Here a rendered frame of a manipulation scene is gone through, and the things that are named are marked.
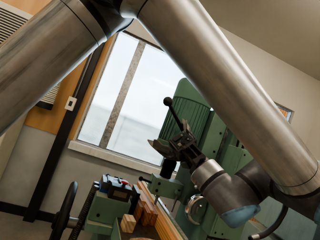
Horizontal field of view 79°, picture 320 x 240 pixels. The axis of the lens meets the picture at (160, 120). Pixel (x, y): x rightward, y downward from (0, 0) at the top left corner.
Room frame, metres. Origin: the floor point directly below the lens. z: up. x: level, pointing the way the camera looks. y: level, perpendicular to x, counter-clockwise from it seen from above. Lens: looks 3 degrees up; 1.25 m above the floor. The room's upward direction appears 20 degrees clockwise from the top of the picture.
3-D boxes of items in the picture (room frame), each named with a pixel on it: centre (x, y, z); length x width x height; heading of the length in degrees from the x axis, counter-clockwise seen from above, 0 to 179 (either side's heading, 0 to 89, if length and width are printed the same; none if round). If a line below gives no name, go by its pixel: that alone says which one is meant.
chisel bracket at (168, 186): (0.87, -0.13, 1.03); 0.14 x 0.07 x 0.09; 108
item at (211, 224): (0.77, -0.33, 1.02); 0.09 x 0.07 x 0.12; 18
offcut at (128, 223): (0.69, -0.02, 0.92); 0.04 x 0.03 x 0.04; 24
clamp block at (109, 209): (0.80, 0.08, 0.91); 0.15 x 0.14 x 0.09; 18
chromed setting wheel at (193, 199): (0.79, -0.27, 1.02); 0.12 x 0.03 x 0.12; 108
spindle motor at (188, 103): (0.87, -0.11, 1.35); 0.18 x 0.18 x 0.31
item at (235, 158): (0.79, -0.36, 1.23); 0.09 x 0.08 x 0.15; 108
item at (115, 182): (0.80, 0.08, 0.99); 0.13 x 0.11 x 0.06; 18
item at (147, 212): (0.83, -0.06, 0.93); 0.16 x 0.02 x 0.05; 18
